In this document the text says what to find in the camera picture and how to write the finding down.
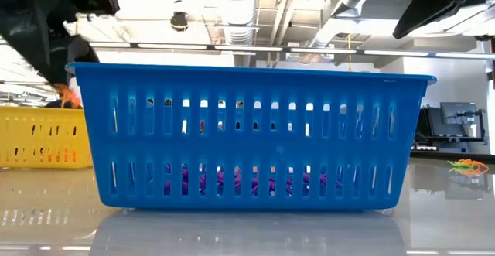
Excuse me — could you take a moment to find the silver ribbed ceiling duct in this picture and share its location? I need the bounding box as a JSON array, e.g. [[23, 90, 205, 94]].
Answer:
[[214, 0, 259, 68]]

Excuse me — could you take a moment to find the yellow hanging cord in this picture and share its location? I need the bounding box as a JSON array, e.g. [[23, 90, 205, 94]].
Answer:
[[346, 33, 355, 73]]

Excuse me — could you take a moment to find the black rig crossbar with lights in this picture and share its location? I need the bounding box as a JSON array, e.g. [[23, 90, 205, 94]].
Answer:
[[88, 41, 495, 60]]

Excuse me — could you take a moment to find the yellow slotted plastic basket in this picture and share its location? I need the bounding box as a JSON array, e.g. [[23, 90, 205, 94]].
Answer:
[[0, 105, 94, 169]]

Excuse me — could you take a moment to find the black computer monitor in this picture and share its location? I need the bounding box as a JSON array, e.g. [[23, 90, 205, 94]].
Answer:
[[439, 101, 479, 125]]

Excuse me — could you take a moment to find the black ceiling dome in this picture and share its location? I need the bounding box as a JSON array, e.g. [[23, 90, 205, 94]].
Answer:
[[169, 11, 190, 32]]

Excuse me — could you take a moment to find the blue slotted plastic basket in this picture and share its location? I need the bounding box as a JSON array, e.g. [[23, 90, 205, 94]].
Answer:
[[64, 62, 438, 211]]

